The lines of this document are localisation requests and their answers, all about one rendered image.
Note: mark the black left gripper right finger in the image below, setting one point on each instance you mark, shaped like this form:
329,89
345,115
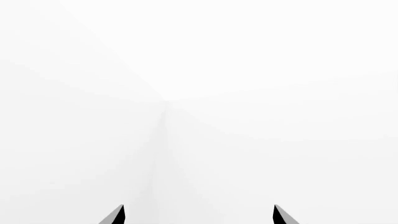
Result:
282,217

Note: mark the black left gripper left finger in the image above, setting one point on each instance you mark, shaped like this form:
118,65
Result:
115,217

